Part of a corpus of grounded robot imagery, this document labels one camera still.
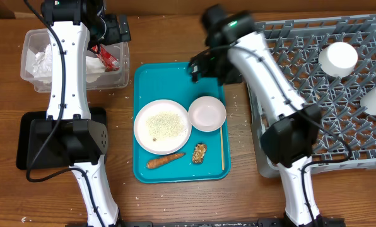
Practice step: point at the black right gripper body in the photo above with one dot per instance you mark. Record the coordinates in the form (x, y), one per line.
(214, 66)

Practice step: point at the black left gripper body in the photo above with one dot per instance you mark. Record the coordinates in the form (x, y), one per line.
(113, 34)

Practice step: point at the red snack wrapper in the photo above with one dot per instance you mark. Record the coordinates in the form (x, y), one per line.
(105, 61)

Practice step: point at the pink small bowl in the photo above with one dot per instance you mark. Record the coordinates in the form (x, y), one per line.
(207, 113)

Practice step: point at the wooden chopstick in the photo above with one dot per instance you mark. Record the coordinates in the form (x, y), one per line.
(222, 149)

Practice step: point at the white paper napkin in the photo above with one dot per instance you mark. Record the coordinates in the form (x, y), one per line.
(42, 65)

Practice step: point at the light green bowl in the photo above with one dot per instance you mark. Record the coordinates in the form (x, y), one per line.
(338, 59)

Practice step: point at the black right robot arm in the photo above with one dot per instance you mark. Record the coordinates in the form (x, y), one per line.
(237, 51)

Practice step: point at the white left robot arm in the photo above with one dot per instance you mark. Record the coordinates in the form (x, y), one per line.
(74, 28)

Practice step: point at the grey dishwasher rack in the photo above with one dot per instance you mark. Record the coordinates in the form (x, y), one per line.
(349, 138)

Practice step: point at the large pink plate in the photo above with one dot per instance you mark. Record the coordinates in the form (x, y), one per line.
(162, 127)

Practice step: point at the brown food scrap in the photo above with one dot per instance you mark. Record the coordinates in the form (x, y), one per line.
(199, 152)

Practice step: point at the clear plastic bin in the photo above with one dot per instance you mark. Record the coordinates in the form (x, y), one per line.
(37, 40)

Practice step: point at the teal serving tray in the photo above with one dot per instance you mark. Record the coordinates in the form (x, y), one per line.
(171, 81)

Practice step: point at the orange carrot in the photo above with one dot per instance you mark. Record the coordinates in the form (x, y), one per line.
(158, 162)

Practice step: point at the black plastic bin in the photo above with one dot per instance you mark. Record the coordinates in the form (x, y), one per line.
(24, 138)

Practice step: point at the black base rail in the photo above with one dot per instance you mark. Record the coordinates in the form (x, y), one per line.
(263, 222)

